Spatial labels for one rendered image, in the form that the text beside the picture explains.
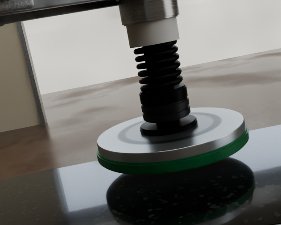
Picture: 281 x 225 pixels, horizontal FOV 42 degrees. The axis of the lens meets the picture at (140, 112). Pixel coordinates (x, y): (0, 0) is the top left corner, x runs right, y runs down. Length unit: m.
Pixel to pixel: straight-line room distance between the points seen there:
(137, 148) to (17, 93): 5.00
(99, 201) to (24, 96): 4.97
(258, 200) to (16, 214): 0.30
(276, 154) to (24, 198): 0.35
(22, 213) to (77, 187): 0.08
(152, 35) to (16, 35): 4.92
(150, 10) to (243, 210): 0.26
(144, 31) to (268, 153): 0.24
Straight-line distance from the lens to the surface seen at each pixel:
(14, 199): 0.56
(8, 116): 5.52
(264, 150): 0.56
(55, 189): 0.56
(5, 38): 5.41
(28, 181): 0.62
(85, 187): 0.53
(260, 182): 0.47
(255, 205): 0.42
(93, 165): 0.61
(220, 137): 0.46
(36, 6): 0.40
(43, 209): 0.50
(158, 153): 0.44
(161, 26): 0.49
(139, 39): 0.49
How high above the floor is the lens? 1.02
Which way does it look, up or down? 12 degrees down
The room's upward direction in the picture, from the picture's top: 10 degrees counter-clockwise
